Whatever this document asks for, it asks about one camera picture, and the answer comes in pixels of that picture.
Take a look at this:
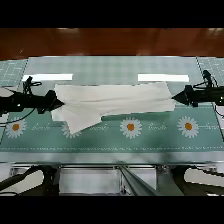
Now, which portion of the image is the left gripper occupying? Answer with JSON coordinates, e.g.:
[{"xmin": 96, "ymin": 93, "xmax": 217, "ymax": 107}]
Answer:
[{"xmin": 35, "ymin": 89, "xmax": 58, "ymax": 115}]

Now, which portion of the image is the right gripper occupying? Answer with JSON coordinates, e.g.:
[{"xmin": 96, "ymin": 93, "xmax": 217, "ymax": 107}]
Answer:
[{"xmin": 179, "ymin": 84, "xmax": 200, "ymax": 108}]

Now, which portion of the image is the white shirt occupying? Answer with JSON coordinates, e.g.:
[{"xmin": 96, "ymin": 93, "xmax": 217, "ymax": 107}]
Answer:
[{"xmin": 50, "ymin": 81, "xmax": 177, "ymax": 135}]

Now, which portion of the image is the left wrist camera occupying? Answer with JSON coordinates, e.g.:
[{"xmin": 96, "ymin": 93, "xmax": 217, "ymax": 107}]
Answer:
[{"xmin": 21, "ymin": 75, "xmax": 43, "ymax": 96}]

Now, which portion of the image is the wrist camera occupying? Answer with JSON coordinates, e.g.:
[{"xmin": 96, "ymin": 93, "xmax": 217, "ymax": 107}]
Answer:
[
  {"xmin": 201, "ymin": 69, "xmax": 218, "ymax": 90},
  {"xmin": 21, "ymin": 75, "xmax": 43, "ymax": 96}
]

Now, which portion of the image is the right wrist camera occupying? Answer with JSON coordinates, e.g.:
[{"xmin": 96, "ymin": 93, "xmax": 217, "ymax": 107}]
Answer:
[{"xmin": 201, "ymin": 69, "xmax": 218, "ymax": 90}]

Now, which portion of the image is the black cable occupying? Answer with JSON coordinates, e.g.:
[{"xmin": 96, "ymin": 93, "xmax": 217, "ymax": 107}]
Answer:
[{"xmin": 0, "ymin": 107, "xmax": 37, "ymax": 128}]

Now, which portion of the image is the silver frame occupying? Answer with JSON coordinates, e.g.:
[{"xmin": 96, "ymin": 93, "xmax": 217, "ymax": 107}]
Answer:
[{"xmin": 0, "ymin": 161, "xmax": 224, "ymax": 197}]

